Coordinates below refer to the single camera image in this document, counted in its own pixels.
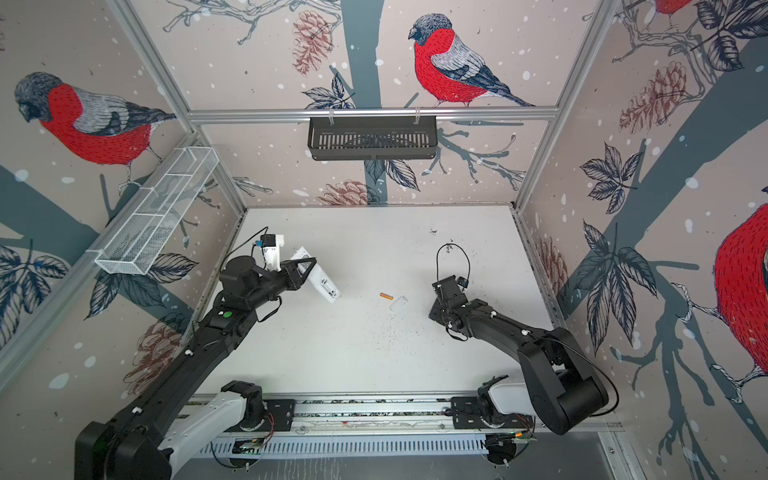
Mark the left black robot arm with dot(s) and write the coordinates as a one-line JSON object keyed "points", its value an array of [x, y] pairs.
{"points": [[138, 442]]}

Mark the white wire mesh basket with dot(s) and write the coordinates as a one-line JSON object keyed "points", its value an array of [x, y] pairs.
{"points": [[141, 238]]}

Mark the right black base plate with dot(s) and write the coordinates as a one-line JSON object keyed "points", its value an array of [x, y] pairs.
{"points": [[471, 413]]}

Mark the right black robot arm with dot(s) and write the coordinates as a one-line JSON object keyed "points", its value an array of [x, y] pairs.
{"points": [[563, 386]]}

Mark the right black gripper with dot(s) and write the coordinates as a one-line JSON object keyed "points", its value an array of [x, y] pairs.
{"points": [[435, 309]]}

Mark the white battery cover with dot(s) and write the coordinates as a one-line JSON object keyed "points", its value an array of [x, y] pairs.
{"points": [[398, 304]]}

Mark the white slotted cable duct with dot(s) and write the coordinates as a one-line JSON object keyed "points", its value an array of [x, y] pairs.
{"points": [[317, 447]]}

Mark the black wall basket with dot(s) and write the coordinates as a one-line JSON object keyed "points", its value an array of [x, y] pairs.
{"points": [[373, 138]]}

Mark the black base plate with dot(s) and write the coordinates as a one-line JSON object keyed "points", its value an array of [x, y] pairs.
{"points": [[471, 413], [276, 415]]}

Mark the aluminium front rail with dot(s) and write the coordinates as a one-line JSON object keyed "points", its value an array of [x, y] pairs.
{"points": [[358, 414]]}

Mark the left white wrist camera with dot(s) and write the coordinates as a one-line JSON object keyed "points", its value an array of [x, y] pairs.
{"points": [[271, 245]]}

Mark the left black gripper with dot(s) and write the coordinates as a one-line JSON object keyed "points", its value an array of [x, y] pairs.
{"points": [[293, 275]]}

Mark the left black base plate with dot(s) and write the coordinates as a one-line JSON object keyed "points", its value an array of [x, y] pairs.
{"points": [[276, 415]]}

